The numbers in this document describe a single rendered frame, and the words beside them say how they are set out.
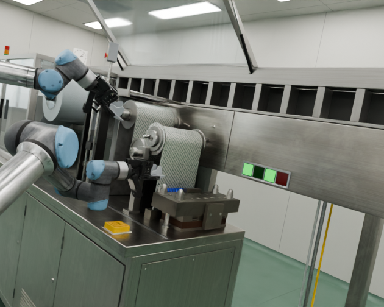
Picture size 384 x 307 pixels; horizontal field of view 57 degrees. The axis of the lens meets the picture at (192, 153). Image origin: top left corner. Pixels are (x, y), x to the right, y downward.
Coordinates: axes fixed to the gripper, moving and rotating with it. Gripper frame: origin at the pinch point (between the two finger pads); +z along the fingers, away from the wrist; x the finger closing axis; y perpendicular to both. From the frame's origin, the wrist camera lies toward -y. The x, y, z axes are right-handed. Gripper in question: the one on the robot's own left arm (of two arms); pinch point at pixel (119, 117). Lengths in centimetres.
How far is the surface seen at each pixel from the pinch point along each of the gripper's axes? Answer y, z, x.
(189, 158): 12.0, 34.4, -9.0
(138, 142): -2.8, 17.0, 2.1
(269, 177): 38, 49, -34
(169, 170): 3.2, 28.4, -15.3
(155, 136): 7.8, 13.5, -9.1
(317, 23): 172, 159, 219
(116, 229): -18, 13, -46
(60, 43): -146, 65, 558
